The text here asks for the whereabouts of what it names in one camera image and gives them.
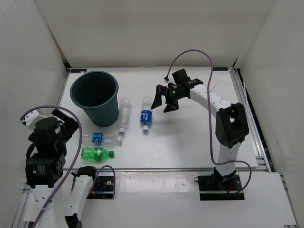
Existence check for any dark teal plastic bin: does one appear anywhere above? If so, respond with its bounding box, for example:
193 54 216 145
70 71 119 127

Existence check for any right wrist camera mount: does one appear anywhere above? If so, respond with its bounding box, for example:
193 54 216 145
164 77 172 83

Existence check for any green plastic soda bottle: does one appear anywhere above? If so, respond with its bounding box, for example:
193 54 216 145
81 147 114 161

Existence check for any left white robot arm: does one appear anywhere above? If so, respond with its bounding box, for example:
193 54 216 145
21 106 100 228

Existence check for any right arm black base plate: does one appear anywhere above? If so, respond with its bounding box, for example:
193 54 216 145
193 174 245 201

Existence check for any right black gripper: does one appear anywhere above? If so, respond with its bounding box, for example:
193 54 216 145
151 85 185 113

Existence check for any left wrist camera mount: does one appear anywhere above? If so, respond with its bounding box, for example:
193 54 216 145
20 109 46 131

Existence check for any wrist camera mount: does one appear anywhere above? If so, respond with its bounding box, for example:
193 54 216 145
20 109 46 131
164 77 172 83

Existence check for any clear bottle blue label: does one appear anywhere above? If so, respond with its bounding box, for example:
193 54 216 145
140 96 152 134
82 133 122 147

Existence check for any clear bottle blue label lying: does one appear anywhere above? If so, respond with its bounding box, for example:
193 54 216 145
82 133 122 147

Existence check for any clear unlabelled plastic bottle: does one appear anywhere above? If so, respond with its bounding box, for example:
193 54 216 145
117 98 132 135

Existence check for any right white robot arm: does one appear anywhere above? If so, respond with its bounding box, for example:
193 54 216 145
152 69 249 190

